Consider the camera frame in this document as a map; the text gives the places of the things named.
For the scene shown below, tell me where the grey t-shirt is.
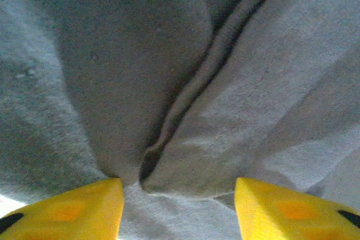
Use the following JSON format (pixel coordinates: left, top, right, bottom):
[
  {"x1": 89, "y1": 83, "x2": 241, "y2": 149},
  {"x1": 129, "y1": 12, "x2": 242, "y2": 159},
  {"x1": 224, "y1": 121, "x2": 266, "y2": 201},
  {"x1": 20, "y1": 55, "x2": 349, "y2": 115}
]
[{"x1": 0, "y1": 0, "x2": 360, "y2": 240}]

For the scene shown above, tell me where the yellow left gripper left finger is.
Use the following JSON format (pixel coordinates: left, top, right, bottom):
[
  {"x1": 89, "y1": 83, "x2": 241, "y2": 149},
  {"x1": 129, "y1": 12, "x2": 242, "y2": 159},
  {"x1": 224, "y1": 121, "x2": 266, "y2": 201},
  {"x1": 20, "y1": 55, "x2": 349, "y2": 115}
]
[{"x1": 0, "y1": 177, "x2": 125, "y2": 240}]

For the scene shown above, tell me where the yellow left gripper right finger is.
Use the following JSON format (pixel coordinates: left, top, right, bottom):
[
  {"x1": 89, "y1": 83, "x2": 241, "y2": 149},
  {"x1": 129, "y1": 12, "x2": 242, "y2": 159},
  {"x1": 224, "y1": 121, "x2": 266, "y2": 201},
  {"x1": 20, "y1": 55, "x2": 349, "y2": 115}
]
[{"x1": 234, "y1": 177, "x2": 360, "y2": 240}]

